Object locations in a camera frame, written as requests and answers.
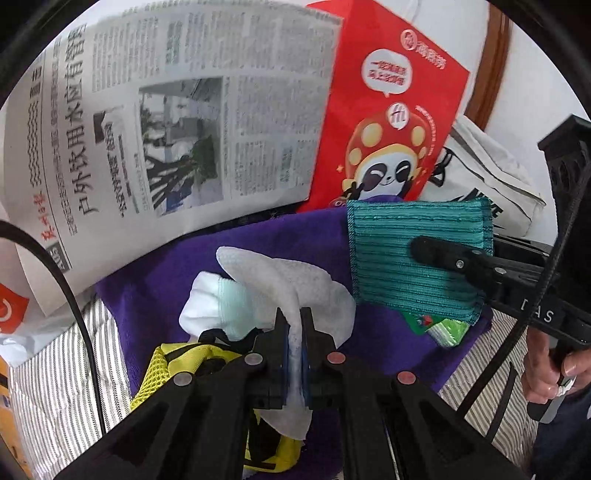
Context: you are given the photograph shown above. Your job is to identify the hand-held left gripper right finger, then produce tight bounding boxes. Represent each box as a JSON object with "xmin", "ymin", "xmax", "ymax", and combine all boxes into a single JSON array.
[{"xmin": 300, "ymin": 307, "xmax": 527, "ymax": 480}]

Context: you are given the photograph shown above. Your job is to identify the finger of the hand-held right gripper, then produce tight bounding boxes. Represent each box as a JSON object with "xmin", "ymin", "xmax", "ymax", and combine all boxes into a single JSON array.
[
  {"xmin": 494, "ymin": 233, "xmax": 555, "ymax": 259},
  {"xmin": 410, "ymin": 234, "xmax": 563, "ymax": 325}
]

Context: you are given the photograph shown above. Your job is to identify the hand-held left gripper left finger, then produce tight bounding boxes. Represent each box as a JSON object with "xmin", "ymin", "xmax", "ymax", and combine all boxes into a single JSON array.
[{"xmin": 55, "ymin": 307, "xmax": 291, "ymax": 480}]

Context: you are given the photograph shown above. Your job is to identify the green tissue pack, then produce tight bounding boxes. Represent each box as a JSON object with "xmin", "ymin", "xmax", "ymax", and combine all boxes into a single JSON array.
[{"xmin": 427, "ymin": 318, "xmax": 472, "ymax": 348}]

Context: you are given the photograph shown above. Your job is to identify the white cloth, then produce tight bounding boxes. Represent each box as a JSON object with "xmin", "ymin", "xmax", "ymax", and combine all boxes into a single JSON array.
[{"xmin": 216, "ymin": 246, "xmax": 357, "ymax": 440}]

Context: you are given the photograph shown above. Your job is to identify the teal striped cloth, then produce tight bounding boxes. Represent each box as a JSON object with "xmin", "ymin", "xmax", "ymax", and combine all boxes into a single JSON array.
[{"xmin": 346, "ymin": 196, "xmax": 496, "ymax": 324}]

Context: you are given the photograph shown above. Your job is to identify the person's right hand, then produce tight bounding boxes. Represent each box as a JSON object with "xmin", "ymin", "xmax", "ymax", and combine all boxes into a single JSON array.
[{"xmin": 522, "ymin": 323, "xmax": 579, "ymax": 404}]

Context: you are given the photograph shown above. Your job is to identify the white canvas tote bag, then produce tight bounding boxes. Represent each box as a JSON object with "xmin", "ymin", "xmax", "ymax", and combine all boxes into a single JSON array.
[{"xmin": 425, "ymin": 115, "xmax": 548, "ymax": 238}]

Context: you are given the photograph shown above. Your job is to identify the green sachet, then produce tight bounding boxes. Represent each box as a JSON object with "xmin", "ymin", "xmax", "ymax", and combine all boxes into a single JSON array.
[{"xmin": 402, "ymin": 310, "xmax": 437, "ymax": 335}]

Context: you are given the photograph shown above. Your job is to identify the white glove with teal cuff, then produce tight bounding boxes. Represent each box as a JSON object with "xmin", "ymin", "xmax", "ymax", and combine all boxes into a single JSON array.
[{"xmin": 179, "ymin": 271, "xmax": 262, "ymax": 342}]

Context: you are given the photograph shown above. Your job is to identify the yellow mesh bag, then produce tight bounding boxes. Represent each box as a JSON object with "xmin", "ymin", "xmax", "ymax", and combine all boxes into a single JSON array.
[{"xmin": 130, "ymin": 342, "xmax": 305, "ymax": 472}]

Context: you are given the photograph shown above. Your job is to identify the purple towel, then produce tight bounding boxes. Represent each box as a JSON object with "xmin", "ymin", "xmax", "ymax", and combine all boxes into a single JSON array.
[{"xmin": 95, "ymin": 194, "xmax": 492, "ymax": 480}]

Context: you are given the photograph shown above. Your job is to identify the wooden headboard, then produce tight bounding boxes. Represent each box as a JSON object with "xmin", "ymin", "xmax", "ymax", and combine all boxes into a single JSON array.
[{"xmin": 464, "ymin": 4, "xmax": 513, "ymax": 134}]

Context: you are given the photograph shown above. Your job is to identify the red panda paper bag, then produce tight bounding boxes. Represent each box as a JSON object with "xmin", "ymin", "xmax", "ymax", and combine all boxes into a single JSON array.
[{"xmin": 295, "ymin": 0, "xmax": 471, "ymax": 213}]

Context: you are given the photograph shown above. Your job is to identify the person's dark trousers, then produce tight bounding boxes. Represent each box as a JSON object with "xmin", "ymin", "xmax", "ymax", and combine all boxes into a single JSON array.
[{"xmin": 531, "ymin": 392, "xmax": 591, "ymax": 480}]

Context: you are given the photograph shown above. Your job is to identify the striped bed blanket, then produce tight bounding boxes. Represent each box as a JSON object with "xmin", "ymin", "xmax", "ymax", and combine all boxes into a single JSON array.
[{"xmin": 9, "ymin": 295, "xmax": 546, "ymax": 480}]

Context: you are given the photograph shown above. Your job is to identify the white plastic bag red logo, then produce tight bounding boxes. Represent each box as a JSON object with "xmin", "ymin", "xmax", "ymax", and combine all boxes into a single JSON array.
[{"xmin": 0, "ymin": 203, "xmax": 100, "ymax": 370}]

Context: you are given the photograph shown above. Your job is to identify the brown cardboard box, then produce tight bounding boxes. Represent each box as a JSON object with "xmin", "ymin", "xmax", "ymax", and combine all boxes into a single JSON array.
[{"xmin": 0, "ymin": 360, "xmax": 14, "ymax": 462}]

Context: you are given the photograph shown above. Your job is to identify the newspaper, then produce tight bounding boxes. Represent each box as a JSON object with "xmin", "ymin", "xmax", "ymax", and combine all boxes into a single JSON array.
[{"xmin": 0, "ymin": 0, "xmax": 345, "ymax": 317}]

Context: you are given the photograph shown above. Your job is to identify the black braided cable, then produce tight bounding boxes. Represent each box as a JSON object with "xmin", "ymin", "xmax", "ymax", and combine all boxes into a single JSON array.
[{"xmin": 455, "ymin": 152, "xmax": 591, "ymax": 416}]

